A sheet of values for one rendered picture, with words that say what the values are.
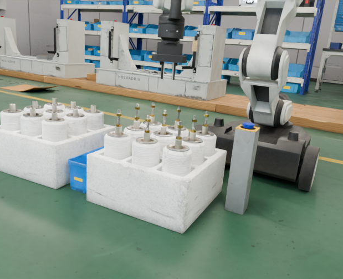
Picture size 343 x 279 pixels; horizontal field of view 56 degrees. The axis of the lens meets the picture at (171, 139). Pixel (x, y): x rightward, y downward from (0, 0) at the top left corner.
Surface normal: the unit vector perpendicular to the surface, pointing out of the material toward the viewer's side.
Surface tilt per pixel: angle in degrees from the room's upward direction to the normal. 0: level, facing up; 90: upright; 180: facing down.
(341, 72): 90
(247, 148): 90
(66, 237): 0
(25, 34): 90
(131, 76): 90
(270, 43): 59
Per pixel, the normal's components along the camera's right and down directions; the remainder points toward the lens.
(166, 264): 0.07, -0.96
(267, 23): -0.44, -0.10
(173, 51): 0.11, 0.28
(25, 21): 0.87, 0.20
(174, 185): -0.45, 0.21
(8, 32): 0.83, -0.18
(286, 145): -0.29, -0.53
